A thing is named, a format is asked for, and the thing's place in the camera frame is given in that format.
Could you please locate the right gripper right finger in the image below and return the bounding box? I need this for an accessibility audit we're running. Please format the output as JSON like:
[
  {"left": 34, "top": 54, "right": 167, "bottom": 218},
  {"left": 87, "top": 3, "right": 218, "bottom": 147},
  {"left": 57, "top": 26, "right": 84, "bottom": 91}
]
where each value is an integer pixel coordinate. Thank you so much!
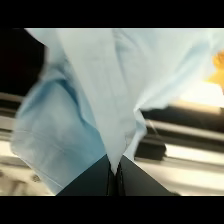
[{"left": 116, "top": 154, "right": 177, "bottom": 197}]

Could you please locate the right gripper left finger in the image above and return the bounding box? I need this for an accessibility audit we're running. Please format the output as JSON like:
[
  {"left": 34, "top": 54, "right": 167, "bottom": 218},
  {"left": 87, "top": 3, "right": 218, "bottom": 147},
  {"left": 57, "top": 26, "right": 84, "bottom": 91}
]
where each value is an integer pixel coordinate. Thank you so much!
[{"left": 56, "top": 153, "right": 117, "bottom": 197}]

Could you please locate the light blue shirt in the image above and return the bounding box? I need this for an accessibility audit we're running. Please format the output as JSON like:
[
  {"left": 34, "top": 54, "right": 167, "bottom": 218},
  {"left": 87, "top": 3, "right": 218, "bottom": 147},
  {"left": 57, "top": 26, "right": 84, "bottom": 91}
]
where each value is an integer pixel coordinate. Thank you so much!
[{"left": 10, "top": 28, "right": 224, "bottom": 196}]

